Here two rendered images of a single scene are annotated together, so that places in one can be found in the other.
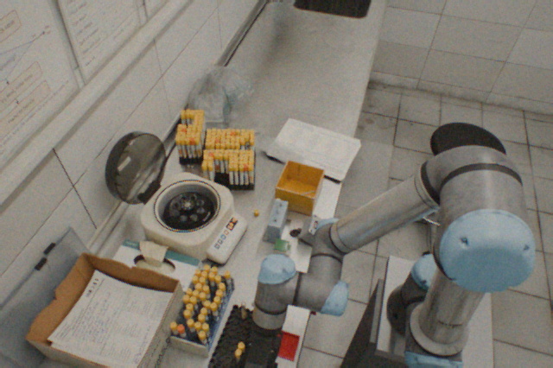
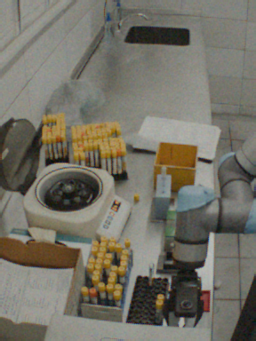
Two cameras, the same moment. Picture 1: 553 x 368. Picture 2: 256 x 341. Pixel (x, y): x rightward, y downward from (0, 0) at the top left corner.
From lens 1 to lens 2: 0.35 m
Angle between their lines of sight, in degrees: 13
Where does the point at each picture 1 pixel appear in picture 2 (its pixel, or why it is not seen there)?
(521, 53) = not seen: outside the picture
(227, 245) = (116, 226)
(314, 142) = (177, 132)
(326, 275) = (243, 194)
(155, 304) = (57, 280)
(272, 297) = (196, 224)
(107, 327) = (16, 302)
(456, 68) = not seen: outside the picture
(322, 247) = (231, 174)
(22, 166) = not seen: outside the picture
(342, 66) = (182, 76)
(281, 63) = (124, 79)
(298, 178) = (172, 162)
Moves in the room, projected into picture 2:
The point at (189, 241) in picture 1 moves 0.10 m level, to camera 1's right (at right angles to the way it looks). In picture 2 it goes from (79, 218) to (116, 216)
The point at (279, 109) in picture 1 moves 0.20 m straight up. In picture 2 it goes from (133, 111) to (132, 69)
